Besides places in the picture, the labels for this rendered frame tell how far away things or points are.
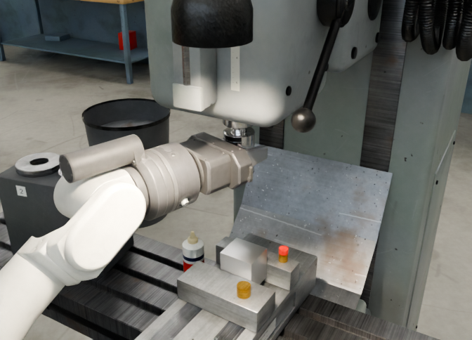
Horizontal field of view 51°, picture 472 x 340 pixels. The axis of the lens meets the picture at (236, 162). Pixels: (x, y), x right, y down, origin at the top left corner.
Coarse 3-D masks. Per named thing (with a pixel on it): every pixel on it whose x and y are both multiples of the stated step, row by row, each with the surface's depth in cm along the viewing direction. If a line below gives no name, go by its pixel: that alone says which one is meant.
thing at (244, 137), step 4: (228, 128) 74; (248, 128) 74; (252, 128) 74; (224, 132) 73; (228, 132) 72; (232, 132) 72; (244, 132) 72; (248, 132) 72; (252, 132) 72; (224, 136) 73; (228, 136) 72; (232, 136) 71; (236, 136) 71; (240, 136) 71; (244, 136) 71; (248, 136) 72; (252, 136) 72; (228, 140) 72; (232, 140) 72; (236, 140) 71; (240, 140) 71; (244, 140) 72; (248, 140) 72
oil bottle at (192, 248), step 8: (192, 232) 92; (192, 240) 92; (200, 240) 94; (184, 248) 92; (192, 248) 92; (200, 248) 92; (184, 256) 93; (192, 256) 92; (200, 256) 93; (184, 264) 94; (192, 264) 93; (184, 272) 95
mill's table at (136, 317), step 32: (0, 224) 115; (0, 256) 104; (128, 256) 104; (160, 256) 104; (64, 288) 95; (96, 288) 97; (128, 288) 95; (160, 288) 95; (64, 320) 96; (96, 320) 90; (128, 320) 87; (320, 320) 89; (352, 320) 87; (384, 320) 87
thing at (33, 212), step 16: (32, 160) 100; (48, 160) 99; (0, 176) 96; (16, 176) 96; (32, 176) 95; (48, 176) 96; (0, 192) 97; (16, 192) 96; (32, 192) 94; (48, 192) 93; (16, 208) 98; (32, 208) 96; (48, 208) 95; (16, 224) 100; (32, 224) 98; (48, 224) 96; (64, 224) 95; (16, 240) 102; (128, 240) 105
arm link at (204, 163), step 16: (176, 144) 66; (192, 144) 71; (208, 144) 70; (224, 144) 70; (176, 160) 63; (192, 160) 64; (208, 160) 66; (224, 160) 67; (240, 160) 67; (176, 176) 62; (192, 176) 64; (208, 176) 66; (224, 176) 68; (240, 176) 67; (176, 192) 62; (192, 192) 65; (208, 192) 67; (176, 208) 65
